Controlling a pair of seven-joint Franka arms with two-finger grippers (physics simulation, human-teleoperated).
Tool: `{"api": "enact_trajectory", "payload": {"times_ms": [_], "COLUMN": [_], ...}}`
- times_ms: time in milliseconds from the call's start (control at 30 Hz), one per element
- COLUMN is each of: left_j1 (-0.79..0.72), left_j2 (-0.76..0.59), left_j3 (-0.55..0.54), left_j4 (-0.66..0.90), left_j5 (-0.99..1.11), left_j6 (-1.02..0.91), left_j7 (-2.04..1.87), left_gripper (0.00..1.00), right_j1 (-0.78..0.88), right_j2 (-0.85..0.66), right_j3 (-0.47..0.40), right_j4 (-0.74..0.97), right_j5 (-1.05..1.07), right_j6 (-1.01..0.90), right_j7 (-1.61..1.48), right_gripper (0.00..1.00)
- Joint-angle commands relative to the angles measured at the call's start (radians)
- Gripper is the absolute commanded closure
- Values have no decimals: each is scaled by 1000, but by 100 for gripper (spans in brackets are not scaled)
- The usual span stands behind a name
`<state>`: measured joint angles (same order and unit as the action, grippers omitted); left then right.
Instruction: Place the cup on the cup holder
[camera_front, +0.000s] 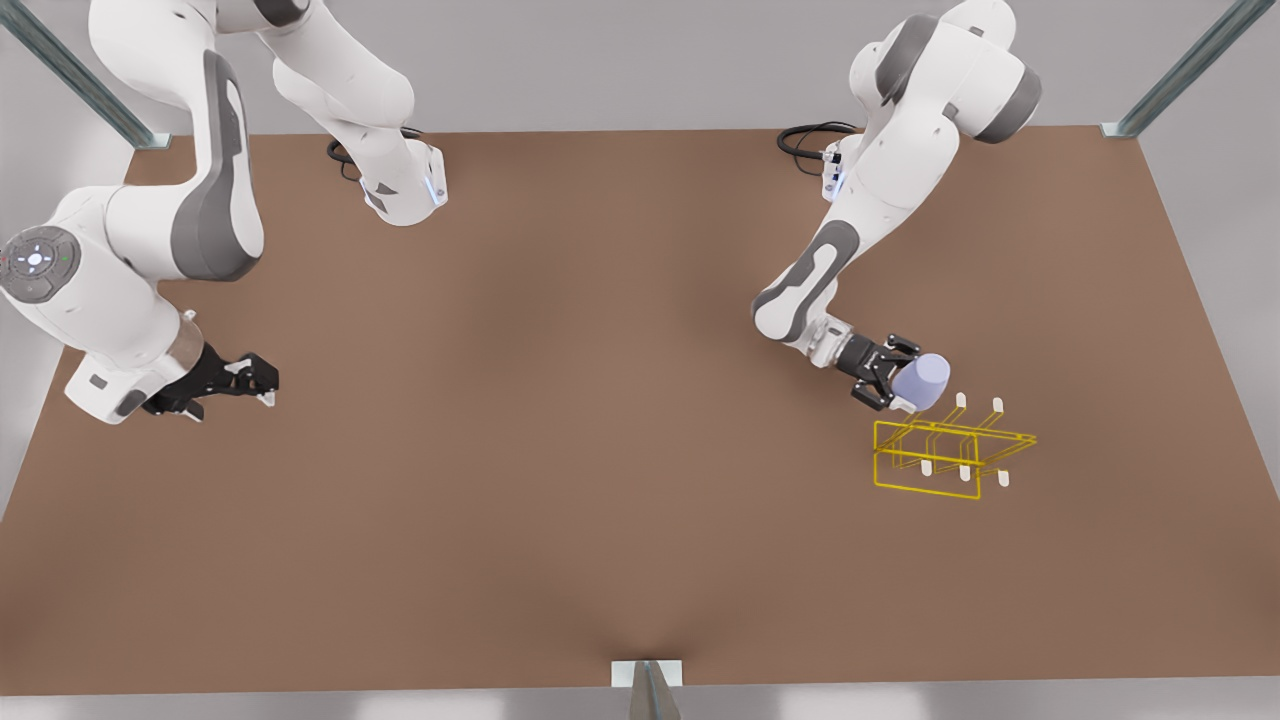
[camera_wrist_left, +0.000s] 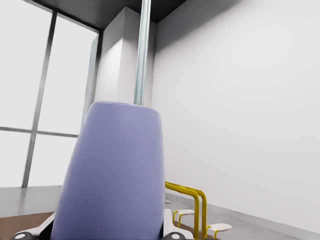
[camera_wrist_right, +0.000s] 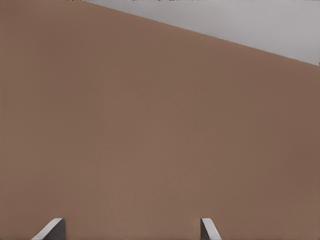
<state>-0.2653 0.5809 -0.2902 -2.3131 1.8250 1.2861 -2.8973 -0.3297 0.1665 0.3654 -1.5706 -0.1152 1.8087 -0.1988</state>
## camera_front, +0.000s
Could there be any pale lavender cup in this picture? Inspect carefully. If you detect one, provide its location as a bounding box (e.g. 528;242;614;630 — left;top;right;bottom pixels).
892;352;952;414

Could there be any silver frame post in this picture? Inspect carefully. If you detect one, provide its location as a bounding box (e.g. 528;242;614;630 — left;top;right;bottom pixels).
611;659;686;720
1099;0;1280;140
0;0;172;150

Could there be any black cable loop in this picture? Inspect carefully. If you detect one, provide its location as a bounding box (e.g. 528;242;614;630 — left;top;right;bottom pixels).
326;125;427;183
776;121;863;180

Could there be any yellow wire cup holder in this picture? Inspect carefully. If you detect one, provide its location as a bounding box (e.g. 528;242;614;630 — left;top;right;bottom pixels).
872;393;1039;502

